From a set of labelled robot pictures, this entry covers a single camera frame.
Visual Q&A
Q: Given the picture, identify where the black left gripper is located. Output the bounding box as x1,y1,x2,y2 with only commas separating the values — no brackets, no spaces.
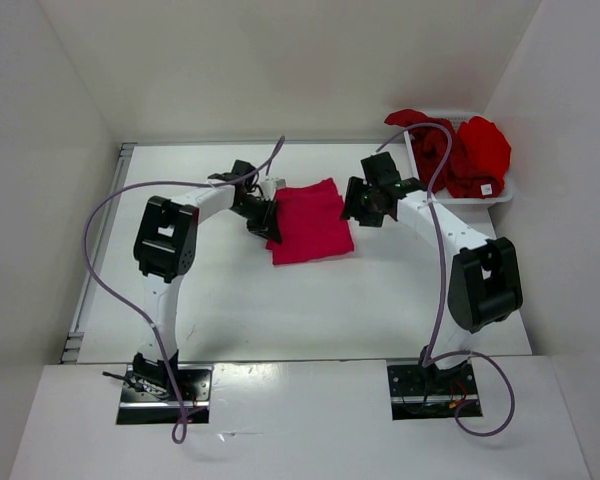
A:
229,196,280,244

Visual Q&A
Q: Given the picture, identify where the pink red t shirt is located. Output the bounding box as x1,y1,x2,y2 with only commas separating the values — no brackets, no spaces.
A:
266,178,355,266

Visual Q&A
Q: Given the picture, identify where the dark red t shirt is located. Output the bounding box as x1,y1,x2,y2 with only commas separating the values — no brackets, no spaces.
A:
384,109,467,195

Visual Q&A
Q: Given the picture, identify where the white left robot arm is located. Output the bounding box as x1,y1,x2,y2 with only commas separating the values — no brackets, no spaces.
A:
132,160,286,400

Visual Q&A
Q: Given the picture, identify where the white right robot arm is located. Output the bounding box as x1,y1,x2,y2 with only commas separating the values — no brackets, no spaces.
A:
341,152,523,393

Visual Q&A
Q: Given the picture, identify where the white plastic laundry basket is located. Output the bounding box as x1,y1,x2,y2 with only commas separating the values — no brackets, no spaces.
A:
403,109,515,208

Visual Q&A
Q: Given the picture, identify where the bright red t shirt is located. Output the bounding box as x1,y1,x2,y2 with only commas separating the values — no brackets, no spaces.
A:
458,116,512,198

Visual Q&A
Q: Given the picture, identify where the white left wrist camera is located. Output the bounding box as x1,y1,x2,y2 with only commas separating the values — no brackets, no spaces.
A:
259,177,287,200

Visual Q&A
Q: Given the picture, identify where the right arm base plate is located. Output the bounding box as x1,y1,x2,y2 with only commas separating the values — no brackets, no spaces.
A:
386,360,482,421

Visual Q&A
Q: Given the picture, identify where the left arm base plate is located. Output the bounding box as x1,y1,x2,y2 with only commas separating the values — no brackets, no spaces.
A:
113,364,213,426

